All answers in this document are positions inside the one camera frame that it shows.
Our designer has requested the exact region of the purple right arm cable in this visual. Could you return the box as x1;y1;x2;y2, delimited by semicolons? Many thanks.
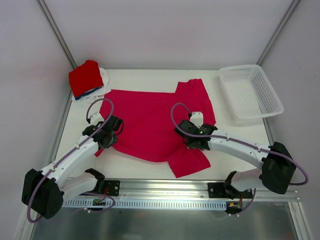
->
170;102;310;186

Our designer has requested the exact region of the white plastic mesh basket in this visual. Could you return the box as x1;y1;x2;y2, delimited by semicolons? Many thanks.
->
218;64;284;121

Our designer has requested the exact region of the folded red t-shirt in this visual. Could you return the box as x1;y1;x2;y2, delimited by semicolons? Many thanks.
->
68;60;104;97

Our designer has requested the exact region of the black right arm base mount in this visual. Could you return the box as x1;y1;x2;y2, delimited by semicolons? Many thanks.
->
207;182;253;200

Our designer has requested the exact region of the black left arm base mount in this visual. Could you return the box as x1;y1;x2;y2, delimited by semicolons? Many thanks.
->
100;179;121;197

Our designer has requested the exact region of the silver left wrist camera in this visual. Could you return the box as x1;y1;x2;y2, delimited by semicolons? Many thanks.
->
89;112;105;125

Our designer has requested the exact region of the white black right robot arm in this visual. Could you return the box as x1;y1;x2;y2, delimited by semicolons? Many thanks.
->
174;120;297;199

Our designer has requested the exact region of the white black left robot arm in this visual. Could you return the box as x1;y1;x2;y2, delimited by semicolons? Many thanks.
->
21;113;125;219

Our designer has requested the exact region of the folded blue t-shirt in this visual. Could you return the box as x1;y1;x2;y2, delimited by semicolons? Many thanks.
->
72;86;103;101

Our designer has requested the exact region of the aluminium mounting rail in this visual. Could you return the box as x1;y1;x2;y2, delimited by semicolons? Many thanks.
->
62;176;300;201

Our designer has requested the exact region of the crimson pink t-shirt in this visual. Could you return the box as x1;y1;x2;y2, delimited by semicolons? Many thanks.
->
105;79;216;178

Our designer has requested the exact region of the white slotted cable duct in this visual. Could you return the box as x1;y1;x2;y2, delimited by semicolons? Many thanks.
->
62;197;227;211

